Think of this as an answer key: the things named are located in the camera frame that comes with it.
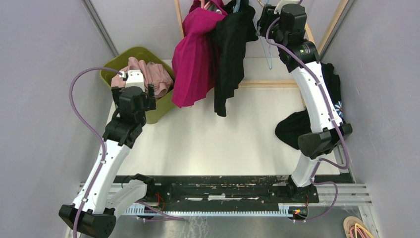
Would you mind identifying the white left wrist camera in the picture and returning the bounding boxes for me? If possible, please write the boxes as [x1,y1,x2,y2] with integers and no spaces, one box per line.
[125,69,145,91]

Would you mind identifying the light blue hanger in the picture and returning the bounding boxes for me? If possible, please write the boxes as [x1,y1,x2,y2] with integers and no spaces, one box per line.
[253,20,273,70]

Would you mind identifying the beige wooden hanger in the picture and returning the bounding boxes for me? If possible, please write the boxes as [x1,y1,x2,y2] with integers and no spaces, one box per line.
[305,23,315,44]

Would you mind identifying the grey-blue plastic hanger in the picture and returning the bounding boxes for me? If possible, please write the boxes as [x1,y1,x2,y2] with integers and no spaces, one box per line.
[232,0,241,13]

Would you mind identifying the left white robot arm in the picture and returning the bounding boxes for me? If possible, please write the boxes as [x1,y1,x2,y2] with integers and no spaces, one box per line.
[59,84,156,238]

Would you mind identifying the olive green plastic basket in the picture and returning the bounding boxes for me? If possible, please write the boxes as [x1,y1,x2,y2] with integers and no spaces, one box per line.
[104,46,175,124]

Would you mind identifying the light pink dress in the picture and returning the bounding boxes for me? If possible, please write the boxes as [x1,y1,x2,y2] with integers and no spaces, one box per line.
[111,57,174,98]

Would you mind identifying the grey toothed cable rail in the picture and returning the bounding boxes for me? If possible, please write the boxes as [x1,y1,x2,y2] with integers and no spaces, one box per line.
[122,204,293,218]

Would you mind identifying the hangers bundle in corner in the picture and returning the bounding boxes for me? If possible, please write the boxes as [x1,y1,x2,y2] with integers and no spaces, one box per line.
[343,216,374,238]

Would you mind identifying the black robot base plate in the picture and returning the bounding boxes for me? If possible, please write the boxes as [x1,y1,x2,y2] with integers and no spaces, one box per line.
[114,174,319,212]

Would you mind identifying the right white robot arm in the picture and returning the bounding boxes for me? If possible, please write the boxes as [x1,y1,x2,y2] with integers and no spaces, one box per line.
[257,1,352,202]

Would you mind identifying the black garment pile with flower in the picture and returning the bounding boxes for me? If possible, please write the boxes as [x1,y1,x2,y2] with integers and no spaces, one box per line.
[275,63,343,150]

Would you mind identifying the magenta skirt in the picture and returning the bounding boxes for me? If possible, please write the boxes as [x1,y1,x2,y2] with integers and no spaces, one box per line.
[172,0,227,108]

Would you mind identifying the pink hanger hook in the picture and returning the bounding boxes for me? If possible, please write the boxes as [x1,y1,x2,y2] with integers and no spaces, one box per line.
[199,0,213,10]

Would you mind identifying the grey wall conduit strip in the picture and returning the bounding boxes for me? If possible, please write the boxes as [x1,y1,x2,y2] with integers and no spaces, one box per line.
[81,0,119,57]

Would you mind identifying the wooden clothes rack frame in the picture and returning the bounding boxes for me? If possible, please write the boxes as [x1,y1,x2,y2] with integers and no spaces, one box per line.
[173,0,350,109]

